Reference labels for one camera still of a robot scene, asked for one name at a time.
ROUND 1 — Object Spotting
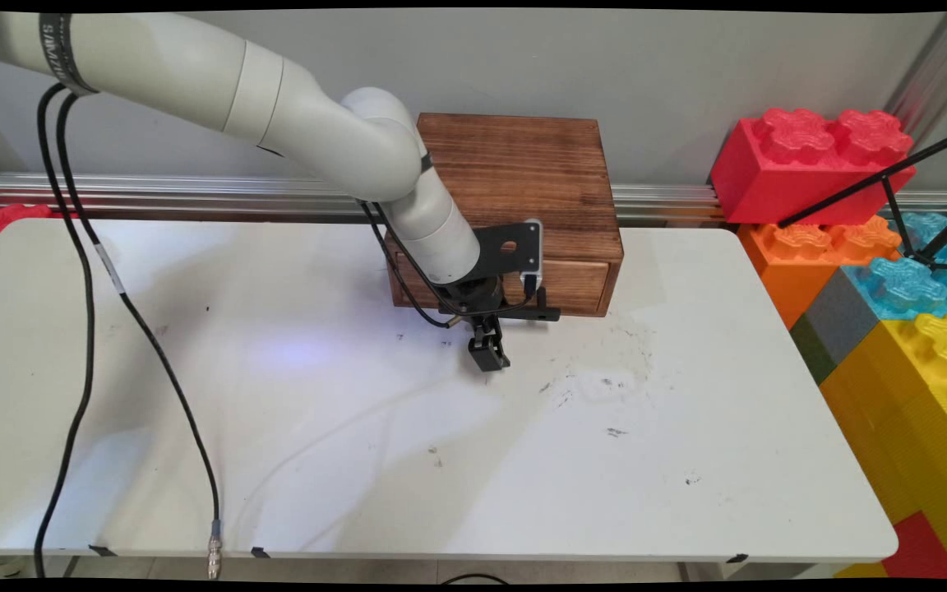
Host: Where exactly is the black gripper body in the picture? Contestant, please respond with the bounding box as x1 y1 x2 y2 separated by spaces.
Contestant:
439 277 509 322

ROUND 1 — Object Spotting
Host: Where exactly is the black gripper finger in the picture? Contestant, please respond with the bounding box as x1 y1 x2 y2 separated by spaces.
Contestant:
485 316 513 372
467 317 498 373

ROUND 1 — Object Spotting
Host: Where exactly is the light wooden drawer front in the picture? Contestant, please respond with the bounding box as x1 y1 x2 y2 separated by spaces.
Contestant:
395 253 612 316

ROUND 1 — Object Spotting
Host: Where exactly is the brown wooden drawer cabinet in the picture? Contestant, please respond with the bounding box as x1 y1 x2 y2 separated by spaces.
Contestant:
383 113 626 320

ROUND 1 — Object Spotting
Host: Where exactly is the dark green toy brick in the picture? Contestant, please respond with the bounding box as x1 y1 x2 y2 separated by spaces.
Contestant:
788 313 820 386

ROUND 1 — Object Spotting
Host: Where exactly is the orange toy brick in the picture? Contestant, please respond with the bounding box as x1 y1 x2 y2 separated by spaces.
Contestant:
737 215 903 331

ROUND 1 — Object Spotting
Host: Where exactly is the grey toy brick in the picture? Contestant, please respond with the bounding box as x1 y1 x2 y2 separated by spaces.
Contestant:
802 269 882 368

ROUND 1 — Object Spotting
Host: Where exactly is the big red toy brick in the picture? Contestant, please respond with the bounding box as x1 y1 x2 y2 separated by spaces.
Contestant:
709 108 917 228

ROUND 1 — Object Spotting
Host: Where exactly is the translucent blue toy brick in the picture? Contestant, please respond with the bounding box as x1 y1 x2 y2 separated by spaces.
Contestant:
839 211 947 322

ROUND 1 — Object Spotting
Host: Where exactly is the big yellow toy brick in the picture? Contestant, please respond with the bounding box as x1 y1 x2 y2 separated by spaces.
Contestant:
818 312 947 579

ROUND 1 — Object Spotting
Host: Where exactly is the black tripod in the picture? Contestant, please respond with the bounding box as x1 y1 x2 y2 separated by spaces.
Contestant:
777 123 947 273

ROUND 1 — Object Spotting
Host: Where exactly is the small red toy brick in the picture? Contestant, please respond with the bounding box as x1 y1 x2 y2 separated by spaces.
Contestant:
880 510 947 580

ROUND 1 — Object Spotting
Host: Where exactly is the flat red toy brick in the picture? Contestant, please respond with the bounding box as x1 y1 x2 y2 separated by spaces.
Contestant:
0 201 72 255

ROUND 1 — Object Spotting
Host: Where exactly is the slanted aluminium profile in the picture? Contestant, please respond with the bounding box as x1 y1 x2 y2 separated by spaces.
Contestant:
884 12 947 150

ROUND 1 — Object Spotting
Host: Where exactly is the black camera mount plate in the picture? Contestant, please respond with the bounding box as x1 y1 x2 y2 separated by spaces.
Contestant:
472 222 534 286

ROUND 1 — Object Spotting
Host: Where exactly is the black drawer handle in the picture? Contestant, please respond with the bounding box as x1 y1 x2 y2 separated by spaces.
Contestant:
438 283 563 323

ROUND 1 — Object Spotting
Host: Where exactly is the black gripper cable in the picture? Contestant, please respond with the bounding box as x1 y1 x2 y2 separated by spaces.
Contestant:
357 200 542 330

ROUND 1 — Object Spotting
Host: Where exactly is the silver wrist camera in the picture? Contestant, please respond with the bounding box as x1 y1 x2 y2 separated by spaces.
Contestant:
521 218 545 278

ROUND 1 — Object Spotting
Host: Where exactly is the black cable with metal plug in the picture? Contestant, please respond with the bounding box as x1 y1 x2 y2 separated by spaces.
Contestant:
54 82 224 581

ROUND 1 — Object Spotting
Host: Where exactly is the horizontal aluminium rail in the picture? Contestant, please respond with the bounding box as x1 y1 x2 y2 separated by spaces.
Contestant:
0 170 947 229

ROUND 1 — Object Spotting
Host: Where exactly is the black hanging cable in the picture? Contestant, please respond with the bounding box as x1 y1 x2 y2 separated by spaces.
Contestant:
32 81 97 579

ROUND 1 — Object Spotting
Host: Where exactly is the printed black arm strap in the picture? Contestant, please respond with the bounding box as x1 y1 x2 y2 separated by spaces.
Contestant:
39 12 102 97

